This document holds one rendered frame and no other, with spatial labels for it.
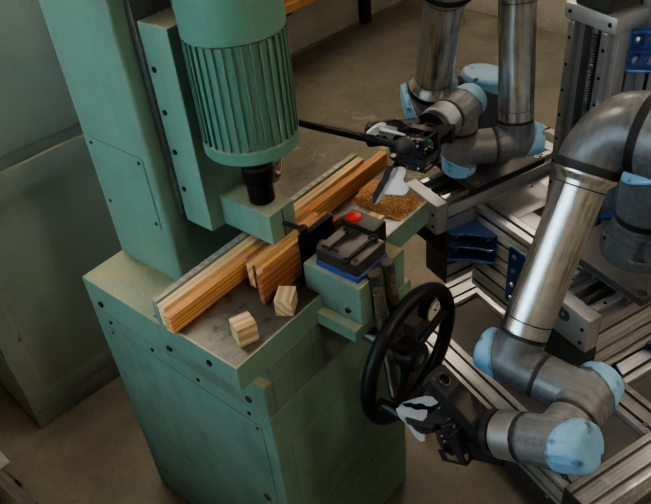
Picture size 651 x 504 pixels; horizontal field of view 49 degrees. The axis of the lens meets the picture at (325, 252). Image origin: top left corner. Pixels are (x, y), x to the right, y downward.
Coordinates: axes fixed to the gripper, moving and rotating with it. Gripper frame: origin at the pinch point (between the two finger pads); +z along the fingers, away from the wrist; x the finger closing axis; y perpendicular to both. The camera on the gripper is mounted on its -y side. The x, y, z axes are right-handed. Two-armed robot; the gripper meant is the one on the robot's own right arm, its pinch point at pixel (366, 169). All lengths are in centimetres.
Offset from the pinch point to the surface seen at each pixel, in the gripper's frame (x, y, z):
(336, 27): 90, -226, -257
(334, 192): 14.2, -16.0, -7.8
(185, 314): 16.4, -16.2, 36.1
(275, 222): 7.4, -11.7, 14.3
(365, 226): 8.5, 3.1, 5.7
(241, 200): 4.8, -20.0, 14.6
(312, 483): 68, -3, 26
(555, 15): 90, -108, -323
